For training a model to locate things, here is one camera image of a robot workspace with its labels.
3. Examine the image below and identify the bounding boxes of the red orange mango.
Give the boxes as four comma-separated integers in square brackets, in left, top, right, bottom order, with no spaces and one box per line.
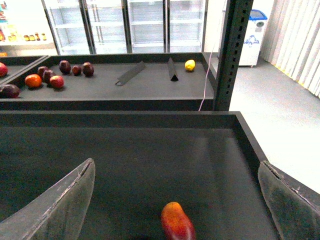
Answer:
[160,201,196,240]

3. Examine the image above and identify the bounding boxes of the black triangular divider bar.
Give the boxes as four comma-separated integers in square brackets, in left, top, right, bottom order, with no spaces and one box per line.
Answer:
[167,57,179,82]

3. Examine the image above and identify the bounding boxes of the dark red plum right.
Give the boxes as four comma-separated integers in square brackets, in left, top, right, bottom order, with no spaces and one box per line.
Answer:
[82,62,94,77]

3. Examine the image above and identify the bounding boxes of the dark red plum back left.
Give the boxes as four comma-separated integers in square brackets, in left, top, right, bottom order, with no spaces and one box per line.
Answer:
[37,66,49,78]

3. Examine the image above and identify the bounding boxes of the black perforated shelf post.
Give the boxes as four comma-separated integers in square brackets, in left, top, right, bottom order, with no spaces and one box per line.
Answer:
[214,0,253,111]

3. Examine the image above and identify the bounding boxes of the red apple far left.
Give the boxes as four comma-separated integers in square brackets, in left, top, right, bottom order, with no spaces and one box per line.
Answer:
[0,62,9,78]

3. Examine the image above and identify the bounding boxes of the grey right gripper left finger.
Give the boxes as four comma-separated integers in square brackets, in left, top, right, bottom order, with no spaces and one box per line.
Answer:
[0,158,96,240]

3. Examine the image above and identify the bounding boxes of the dark red plum tall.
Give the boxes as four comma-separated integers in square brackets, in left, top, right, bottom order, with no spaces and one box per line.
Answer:
[59,60,71,75]

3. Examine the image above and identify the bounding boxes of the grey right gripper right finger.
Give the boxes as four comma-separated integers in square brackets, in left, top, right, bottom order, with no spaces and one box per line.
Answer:
[257,161,320,240]

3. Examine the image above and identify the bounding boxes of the small dark red plum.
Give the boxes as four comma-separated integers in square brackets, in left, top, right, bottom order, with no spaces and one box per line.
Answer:
[71,65,82,76]

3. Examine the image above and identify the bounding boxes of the black rear shelf tray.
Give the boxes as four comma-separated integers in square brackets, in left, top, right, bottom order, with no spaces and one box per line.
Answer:
[0,52,217,111]

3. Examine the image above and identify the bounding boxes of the white blue chest freezer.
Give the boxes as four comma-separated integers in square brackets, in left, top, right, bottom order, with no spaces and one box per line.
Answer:
[239,9,268,67]

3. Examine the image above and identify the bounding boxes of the dark purple eggplant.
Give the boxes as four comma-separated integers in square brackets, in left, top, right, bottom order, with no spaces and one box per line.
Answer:
[0,84,21,99]

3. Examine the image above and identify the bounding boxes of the small red apple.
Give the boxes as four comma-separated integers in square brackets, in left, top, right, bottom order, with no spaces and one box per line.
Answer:
[49,75,65,89]

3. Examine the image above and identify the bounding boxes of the yellow lemon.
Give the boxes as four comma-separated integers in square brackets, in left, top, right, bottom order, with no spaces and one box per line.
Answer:
[184,59,196,72]

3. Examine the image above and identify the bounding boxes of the orange red tomato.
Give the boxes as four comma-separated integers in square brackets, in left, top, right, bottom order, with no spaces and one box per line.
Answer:
[24,74,42,89]

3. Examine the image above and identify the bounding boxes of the black flat divider bar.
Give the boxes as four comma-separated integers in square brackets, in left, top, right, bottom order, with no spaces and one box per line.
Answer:
[115,61,146,86]

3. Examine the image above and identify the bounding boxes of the glass door display fridges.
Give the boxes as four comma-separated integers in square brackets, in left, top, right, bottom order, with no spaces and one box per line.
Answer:
[42,0,208,55]

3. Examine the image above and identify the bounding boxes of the pink cable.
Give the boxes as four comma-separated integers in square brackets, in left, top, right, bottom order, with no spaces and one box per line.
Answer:
[198,0,227,112]

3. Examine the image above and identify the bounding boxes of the dark red plum front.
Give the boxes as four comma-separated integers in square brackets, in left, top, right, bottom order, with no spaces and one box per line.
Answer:
[42,69,56,85]

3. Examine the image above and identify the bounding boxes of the shelf with jars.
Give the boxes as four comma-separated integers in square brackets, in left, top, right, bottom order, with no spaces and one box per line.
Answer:
[0,0,57,57]

